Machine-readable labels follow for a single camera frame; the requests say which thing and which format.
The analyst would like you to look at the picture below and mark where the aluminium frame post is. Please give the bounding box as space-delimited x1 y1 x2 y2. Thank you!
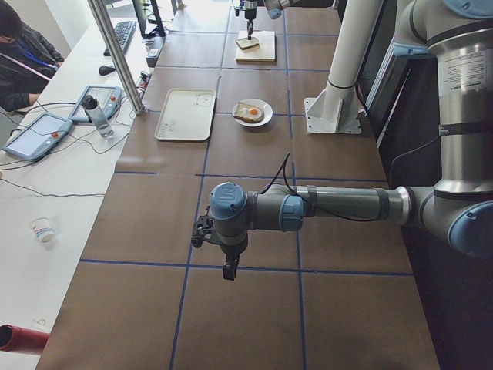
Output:
88 0 145 116

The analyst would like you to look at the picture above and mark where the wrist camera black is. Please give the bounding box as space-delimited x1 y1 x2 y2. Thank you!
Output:
191 209 213 249

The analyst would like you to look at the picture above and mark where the wooden cutting board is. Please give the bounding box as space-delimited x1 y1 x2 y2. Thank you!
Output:
235 30 276 62

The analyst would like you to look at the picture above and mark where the red tube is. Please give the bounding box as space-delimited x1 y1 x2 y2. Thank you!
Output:
1 325 49 355

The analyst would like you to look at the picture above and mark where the black computer mouse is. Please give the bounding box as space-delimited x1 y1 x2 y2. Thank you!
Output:
98 65 116 76

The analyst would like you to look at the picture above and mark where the near teach pendant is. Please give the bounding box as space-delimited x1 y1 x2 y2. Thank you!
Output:
2 113 73 161

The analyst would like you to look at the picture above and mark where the white pillar with base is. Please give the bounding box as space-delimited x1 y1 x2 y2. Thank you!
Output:
304 0 384 134

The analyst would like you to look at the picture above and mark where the black power box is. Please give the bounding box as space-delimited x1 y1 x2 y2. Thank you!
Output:
144 37 166 68

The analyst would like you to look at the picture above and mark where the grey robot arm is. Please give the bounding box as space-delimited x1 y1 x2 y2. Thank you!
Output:
237 0 297 39
192 1 492 280

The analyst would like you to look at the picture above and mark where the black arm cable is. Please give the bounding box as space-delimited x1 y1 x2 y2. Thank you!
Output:
261 153 382 223

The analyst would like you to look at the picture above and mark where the bread slice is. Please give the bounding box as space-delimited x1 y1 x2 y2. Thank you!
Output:
235 36 260 50
233 102 264 123

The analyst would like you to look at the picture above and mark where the paper cup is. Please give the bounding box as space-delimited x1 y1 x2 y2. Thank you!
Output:
29 217 56 247

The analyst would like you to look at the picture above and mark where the white round plate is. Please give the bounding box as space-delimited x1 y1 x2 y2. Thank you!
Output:
232 99 273 128

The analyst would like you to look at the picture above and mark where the black monitor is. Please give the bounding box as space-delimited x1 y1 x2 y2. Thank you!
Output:
132 0 166 39

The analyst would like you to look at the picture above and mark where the fried egg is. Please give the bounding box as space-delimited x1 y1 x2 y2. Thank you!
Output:
241 106 263 121

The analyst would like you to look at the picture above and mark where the seated person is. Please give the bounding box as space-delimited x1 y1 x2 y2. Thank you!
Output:
1 1 65 112

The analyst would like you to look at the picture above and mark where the cream bear tray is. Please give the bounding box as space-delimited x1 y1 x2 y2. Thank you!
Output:
154 89 216 142

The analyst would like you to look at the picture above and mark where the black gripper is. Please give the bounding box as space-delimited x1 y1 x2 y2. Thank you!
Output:
220 241 247 281
243 0 257 40

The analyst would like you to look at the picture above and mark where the clear water bottle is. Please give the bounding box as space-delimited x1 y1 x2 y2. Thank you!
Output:
81 95 113 138

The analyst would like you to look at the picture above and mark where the teach pendant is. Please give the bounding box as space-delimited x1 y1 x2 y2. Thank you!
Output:
69 86 122 126
2 113 73 161

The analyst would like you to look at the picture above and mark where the black keyboard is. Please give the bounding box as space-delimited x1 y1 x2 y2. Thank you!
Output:
114 20 136 54

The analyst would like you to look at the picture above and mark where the far teach pendant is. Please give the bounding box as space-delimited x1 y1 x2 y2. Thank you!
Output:
69 86 122 126

